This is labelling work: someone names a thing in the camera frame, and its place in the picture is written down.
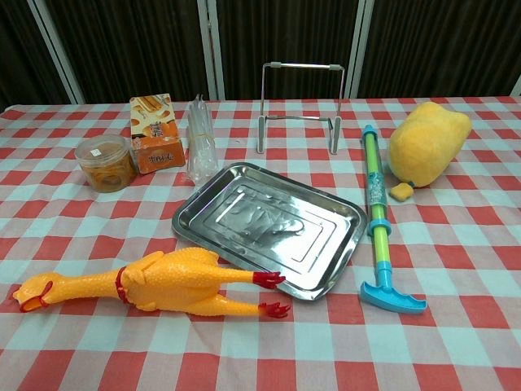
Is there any orange rubber toy chicken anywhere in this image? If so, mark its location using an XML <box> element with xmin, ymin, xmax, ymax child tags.
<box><xmin>11</xmin><ymin>247</ymin><xmax>292</xmax><ymax>319</ymax></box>

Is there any rectangular metal tray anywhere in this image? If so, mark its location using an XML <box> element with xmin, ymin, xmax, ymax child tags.
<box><xmin>171</xmin><ymin>161</ymin><xmax>370</xmax><ymax>301</ymax></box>

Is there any green blue water pump toy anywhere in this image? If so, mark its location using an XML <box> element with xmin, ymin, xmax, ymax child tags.
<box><xmin>359</xmin><ymin>124</ymin><xmax>429</xmax><ymax>314</ymax></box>

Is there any yellow plush mango toy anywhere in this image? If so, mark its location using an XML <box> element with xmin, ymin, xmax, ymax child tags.
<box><xmin>388</xmin><ymin>101</ymin><xmax>473</xmax><ymax>189</ymax></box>

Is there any clear plastic bag bundle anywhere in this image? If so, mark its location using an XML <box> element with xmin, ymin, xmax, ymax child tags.
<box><xmin>185</xmin><ymin>94</ymin><xmax>219</xmax><ymax>184</ymax></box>

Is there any orange snack box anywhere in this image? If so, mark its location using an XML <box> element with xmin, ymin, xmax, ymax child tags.
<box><xmin>129</xmin><ymin>92</ymin><xmax>186</xmax><ymax>176</ymax></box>

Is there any small yellow plush tag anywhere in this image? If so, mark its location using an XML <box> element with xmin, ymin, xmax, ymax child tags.
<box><xmin>389</xmin><ymin>182</ymin><xmax>414</xmax><ymax>201</ymax></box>

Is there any clear plastic snack jar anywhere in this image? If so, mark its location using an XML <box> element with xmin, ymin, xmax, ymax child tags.
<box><xmin>74</xmin><ymin>134</ymin><xmax>138</xmax><ymax>192</ymax></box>

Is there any red white checkered tablecloth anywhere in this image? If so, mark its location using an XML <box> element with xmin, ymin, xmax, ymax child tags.
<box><xmin>0</xmin><ymin>95</ymin><xmax>521</xmax><ymax>391</ymax></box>

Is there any metal wire stand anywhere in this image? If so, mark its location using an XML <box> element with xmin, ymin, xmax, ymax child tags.
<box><xmin>256</xmin><ymin>61</ymin><xmax>346</xmax><ymax>156</ymax></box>

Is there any white vertical frame post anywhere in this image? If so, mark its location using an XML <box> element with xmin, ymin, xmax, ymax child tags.
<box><xmin>348</xmin><ymin>0</ymin><xmax>376</xmax><ymax>99</ymax></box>
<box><xmin>27</xmin><ymin>0</ymin><xmax>87</xmax><ymax>105</ymax></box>
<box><xmin>196</xmin><ymin>0</ymin><xmax>225</xmax><ymax>101</ymax></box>

